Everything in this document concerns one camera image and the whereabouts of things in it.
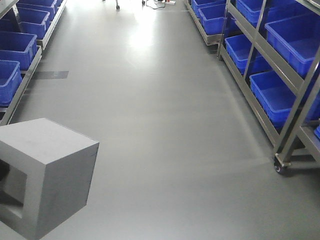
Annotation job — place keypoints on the gray square hollow base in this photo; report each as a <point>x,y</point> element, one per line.
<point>46,173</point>

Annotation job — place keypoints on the right steel shelving rack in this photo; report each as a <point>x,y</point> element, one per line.
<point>272,50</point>

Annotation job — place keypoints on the steel shelving rack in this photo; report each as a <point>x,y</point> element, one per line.
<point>272,50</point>
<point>25,29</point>

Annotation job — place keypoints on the left steel shelving rack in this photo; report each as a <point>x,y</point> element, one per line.
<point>25,29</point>

